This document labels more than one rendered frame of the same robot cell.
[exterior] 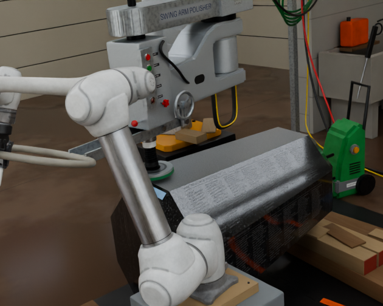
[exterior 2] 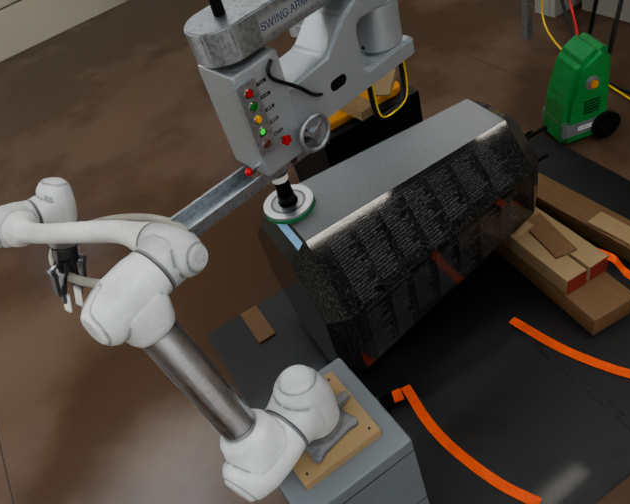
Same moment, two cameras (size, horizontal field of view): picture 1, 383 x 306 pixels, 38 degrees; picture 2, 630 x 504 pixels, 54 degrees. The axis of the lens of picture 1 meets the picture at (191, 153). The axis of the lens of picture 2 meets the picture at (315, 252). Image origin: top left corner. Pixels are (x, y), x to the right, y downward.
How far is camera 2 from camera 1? 1.10 m
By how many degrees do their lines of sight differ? 29
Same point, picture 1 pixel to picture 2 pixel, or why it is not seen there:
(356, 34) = not seen: outside the picture
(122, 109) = (157, 319)
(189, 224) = (283, 392)
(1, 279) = not seen: hidden behind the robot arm
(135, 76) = (174, 258)
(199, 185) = (344, 226)
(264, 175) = (434, 196)
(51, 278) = (216, 268)
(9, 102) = not seen: hidden behind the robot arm
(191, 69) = (324, 75)
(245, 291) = (362, 442)
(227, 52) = (382, 25)
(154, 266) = (234, 464)
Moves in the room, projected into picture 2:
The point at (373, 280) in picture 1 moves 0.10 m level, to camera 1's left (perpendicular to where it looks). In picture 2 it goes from (577, 303) to (554, 304)
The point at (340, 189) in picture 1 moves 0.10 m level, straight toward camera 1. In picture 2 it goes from (568, 134) to (566, 144)
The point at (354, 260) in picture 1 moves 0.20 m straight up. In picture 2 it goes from (556, 277) to (558, 247)
